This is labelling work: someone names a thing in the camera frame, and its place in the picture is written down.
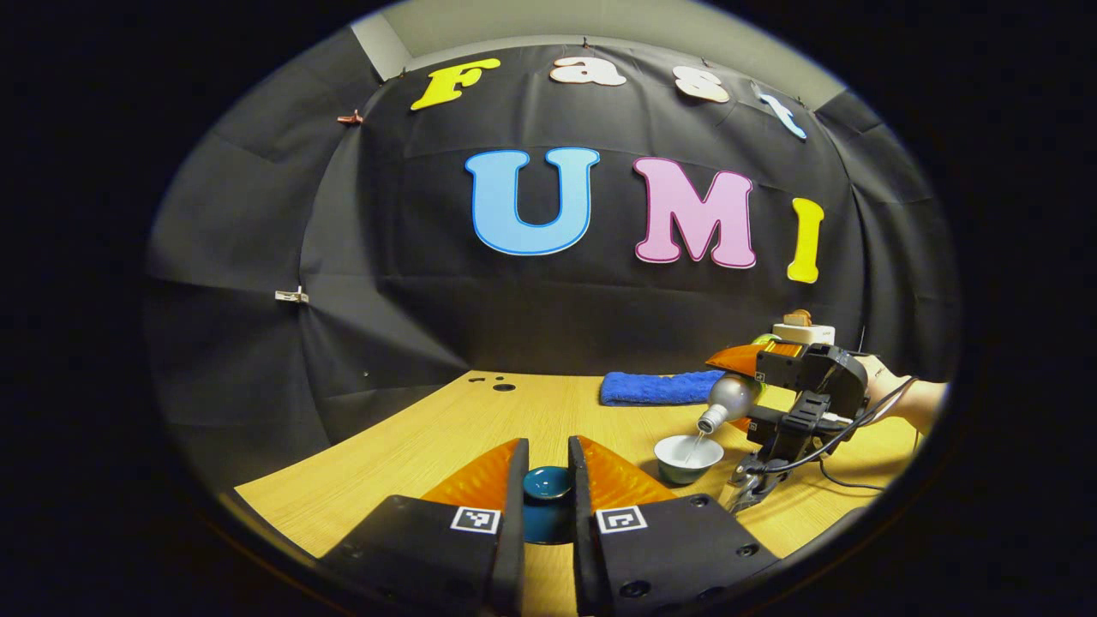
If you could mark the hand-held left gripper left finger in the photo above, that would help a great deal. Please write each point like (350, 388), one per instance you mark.
(514, 531)

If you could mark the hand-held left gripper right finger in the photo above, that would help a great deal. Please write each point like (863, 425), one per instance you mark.
(585, 548)

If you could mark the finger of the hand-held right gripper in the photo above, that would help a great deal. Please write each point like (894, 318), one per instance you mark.
(739, 360)

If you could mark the silver green water bottle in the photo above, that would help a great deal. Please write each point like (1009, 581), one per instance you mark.
(733, 396)

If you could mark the teal teacup lid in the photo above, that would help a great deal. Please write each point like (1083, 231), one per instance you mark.
(548, 484)

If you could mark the white toaster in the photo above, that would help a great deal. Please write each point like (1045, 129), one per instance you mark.
(806, 333)

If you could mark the toast slice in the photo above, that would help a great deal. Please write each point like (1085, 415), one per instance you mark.
(797, 318)

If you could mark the blue towel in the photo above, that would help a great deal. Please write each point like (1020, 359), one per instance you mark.
(656, 387)

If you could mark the black table grommet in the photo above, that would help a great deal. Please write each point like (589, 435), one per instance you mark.
(504, 387)

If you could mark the black backdrop cloth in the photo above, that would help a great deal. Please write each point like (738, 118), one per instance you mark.
(531, 326)

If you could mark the white cloth clip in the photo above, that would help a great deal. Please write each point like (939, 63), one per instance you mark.
(291, 296)

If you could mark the red cloth clip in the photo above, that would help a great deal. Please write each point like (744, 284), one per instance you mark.
(350, 117)

